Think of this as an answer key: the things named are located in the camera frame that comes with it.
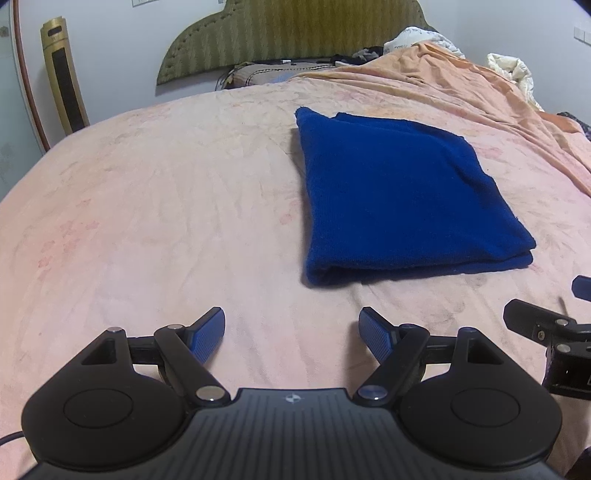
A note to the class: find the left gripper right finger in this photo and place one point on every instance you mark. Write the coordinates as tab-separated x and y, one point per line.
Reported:
394	346

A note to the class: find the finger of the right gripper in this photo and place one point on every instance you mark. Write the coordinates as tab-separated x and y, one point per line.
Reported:
543	326
581	287

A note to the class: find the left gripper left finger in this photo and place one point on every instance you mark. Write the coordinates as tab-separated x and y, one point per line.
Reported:
189	347

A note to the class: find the blue knit sweater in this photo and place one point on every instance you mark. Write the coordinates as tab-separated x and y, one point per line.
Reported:
394	199

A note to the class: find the pink bed sheet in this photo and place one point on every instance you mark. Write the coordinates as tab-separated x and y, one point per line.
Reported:
156	215

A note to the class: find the white crumpled quilt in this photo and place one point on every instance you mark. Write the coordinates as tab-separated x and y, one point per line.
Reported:
516	71

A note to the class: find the gold tower air conditioner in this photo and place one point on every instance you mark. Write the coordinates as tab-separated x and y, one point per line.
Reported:
62	77

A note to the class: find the orange blanket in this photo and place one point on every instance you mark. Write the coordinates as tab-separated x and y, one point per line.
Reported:
435	77

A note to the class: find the glass wardrobe door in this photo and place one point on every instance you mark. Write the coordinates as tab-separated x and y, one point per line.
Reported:
22	139

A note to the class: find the white pillow behind blanket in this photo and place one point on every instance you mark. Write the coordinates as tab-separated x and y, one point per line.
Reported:
415	35

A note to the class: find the olive green headboard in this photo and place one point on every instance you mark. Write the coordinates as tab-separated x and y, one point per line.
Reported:
255	30

